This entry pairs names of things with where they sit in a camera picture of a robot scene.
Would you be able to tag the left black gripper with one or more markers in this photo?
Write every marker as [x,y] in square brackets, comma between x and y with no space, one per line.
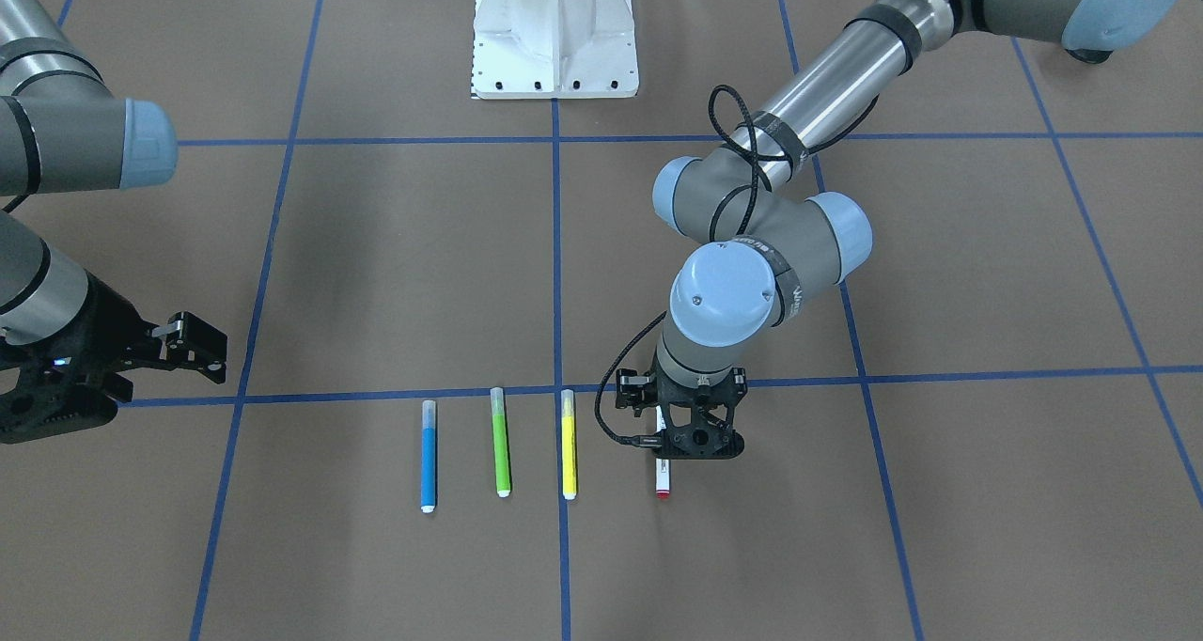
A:
[632,390]

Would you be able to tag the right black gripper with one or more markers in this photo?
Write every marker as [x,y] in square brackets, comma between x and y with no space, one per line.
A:
[105,329]

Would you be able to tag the red marker pen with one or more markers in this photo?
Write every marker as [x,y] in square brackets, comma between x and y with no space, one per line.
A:
[663,478]

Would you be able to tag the blue marker pen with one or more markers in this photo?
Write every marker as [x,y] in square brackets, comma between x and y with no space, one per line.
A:
[429,457]

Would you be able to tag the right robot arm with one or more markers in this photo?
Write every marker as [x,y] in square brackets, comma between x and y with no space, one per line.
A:
[62,130]

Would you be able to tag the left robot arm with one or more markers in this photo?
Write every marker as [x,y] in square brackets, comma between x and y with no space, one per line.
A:
[760,255]

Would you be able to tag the yellow marker pen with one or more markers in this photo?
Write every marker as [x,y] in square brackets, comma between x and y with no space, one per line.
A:
[569,486]

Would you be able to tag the green marker pen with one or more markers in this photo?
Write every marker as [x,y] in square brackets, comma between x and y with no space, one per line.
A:
[499,428]

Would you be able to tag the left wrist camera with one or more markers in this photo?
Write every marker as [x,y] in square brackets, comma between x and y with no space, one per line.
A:
[634,390]

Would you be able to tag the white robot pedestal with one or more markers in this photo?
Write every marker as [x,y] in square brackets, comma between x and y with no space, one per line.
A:
[554,49]

